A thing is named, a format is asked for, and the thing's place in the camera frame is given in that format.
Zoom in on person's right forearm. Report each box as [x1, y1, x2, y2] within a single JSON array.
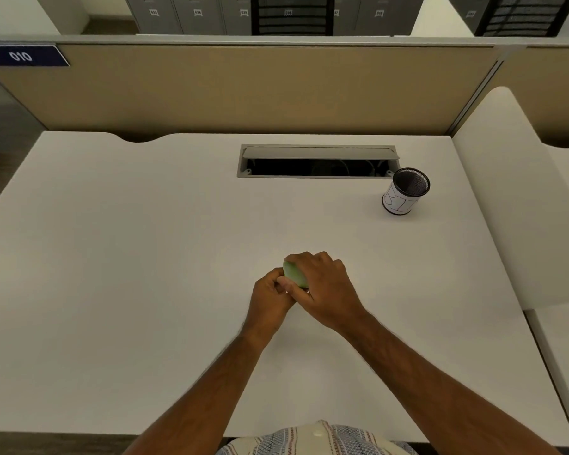
[[339, 310, 562, 455]]

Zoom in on green eraser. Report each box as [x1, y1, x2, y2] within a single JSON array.
[[283, 261, 310, 289]]

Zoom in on person's patterned shirt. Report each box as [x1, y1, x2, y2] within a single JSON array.
[[216, 420, 419, 455]]

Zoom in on person's left forearm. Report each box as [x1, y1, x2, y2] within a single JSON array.
[[123, 322, 278, 455]]

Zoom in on person's right hand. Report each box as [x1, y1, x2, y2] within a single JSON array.
[[283, 251, 370, 333]]

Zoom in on person's left hand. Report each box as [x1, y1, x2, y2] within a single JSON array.
[[244, 268, 298, 338]]

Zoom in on grey locker cabinets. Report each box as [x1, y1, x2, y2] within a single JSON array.
[[123, 0, 427, 36]]

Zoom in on black mesh pen cup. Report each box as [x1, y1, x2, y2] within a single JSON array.
[[382, 167, 431, 215]]

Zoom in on white side divider panel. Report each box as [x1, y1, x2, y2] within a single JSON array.
[[452, 86, 569, 311]]

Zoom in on black mesh office chair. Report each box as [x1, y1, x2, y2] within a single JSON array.
[[474, 0, 569, 37], [251, 0, 335, 36]]

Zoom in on blue desk number label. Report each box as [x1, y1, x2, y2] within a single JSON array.
[[0, 45, 70, 68]]

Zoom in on beige desk partition panel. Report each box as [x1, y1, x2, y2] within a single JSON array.
[[495, 45, 569, 148], [0, 42, 503, 137]]

